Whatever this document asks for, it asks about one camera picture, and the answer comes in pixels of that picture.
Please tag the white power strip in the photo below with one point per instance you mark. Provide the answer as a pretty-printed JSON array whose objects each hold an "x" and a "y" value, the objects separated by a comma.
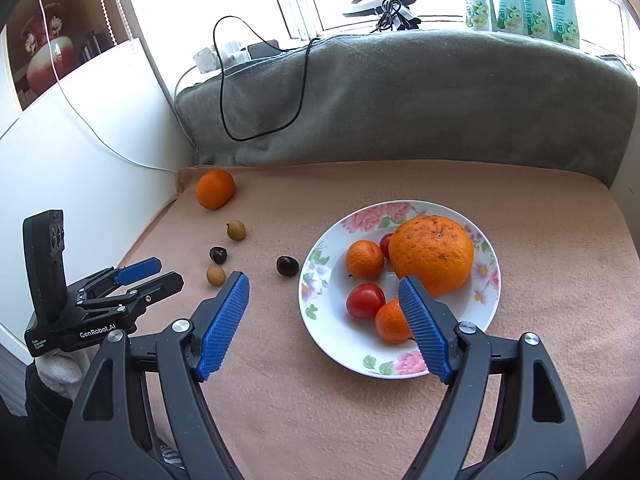
[{"x": 207, "y": 60}]

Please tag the large red cherry tomato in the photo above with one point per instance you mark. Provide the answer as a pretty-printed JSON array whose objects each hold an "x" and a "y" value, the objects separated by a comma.
[{"x": 366, "y": 300}]

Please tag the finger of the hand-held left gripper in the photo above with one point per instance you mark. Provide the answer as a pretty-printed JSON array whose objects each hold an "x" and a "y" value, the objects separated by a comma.
[
  {"x": 160, "y": 284},
  {"x": 137, "y": 269}
]

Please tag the small tangerine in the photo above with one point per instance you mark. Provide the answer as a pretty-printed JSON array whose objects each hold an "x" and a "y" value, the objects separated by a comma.
[
  {"x": 392, "y": 321},
  {"x": 365, "y": 259}
]

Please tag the bumpy large orange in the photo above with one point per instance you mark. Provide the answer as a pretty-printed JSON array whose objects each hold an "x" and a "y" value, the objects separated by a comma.
[{"x": 432, "y": 255}]

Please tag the dark plum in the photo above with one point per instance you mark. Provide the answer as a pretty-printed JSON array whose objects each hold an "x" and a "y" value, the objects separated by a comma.
[
  {"x": 218, "y": 255},
  {"x": 287, "y": 265}
]

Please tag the small red cherry tomato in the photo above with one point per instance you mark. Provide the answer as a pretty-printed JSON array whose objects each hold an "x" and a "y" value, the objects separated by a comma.
[{"x": 385, "y": 245}]

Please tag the black charger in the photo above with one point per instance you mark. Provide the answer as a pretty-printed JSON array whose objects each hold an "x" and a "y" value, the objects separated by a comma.
[{"x": 263, "y": 48}]

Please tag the red and white vase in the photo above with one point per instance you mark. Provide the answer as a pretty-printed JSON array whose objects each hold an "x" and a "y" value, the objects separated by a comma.
[{"x": 47, "y": 65}]

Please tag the white plug adapter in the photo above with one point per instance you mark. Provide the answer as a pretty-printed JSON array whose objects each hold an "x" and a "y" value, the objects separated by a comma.
[{"x": 234, "y": 52}]

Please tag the person's left forearm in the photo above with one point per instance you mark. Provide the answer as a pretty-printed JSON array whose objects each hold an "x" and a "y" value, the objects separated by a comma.
[{"x": 57, "y": 367}]

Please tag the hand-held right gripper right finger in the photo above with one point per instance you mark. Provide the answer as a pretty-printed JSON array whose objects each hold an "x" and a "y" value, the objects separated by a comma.
[{"x": 422, "y": 327}]

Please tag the white floral plate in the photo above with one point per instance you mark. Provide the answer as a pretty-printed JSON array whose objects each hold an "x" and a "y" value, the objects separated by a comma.
[{"x": 340, "y": 340}]

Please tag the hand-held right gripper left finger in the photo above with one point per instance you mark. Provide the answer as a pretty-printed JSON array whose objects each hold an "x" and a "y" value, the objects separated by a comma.
[{"x": 222, "y": 325}]

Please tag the dark books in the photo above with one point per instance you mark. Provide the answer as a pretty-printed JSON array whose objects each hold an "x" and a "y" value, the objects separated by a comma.
[{"x": 92, "y": 45}]

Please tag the smooth large orange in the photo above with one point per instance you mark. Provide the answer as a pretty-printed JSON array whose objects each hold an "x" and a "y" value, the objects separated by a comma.
[{"x": 215, "y": 188}]

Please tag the grey blanket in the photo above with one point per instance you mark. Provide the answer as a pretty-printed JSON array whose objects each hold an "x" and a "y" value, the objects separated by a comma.
[{"x": 400, "y": 100}]

